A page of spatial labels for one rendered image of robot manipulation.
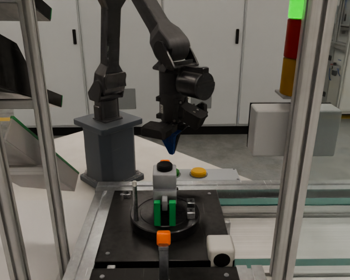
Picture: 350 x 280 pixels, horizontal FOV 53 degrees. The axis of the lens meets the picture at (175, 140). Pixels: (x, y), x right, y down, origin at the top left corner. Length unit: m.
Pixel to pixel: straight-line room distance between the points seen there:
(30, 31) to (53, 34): 3.17
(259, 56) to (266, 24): 0.31
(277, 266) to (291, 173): 0.16
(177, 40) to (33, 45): 0.31
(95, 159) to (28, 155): 0.42
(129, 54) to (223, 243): 3.12
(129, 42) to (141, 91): 0.51
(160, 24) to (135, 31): 2.82
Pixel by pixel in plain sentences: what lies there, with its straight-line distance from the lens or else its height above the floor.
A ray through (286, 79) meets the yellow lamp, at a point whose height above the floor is 1.28.
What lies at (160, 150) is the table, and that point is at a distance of 1.30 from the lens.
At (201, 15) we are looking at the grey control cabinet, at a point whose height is 1.24.
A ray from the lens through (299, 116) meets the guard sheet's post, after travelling 0.48.
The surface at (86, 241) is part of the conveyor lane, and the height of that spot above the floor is 0.96.
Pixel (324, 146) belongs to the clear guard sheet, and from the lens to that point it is 0.53.
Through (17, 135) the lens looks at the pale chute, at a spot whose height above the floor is 1.18.
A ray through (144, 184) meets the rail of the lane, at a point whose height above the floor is 0.96.
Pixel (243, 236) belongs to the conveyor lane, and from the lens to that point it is 0.78.
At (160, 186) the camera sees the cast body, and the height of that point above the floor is 1.06.
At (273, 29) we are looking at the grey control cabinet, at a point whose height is 1.12.
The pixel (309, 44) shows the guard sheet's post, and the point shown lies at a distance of 0.46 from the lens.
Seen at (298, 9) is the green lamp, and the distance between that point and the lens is 0.49.
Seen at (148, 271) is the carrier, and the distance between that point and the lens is 0.61.
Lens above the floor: 1.38
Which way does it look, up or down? 22 degrees down
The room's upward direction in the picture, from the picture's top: straight up
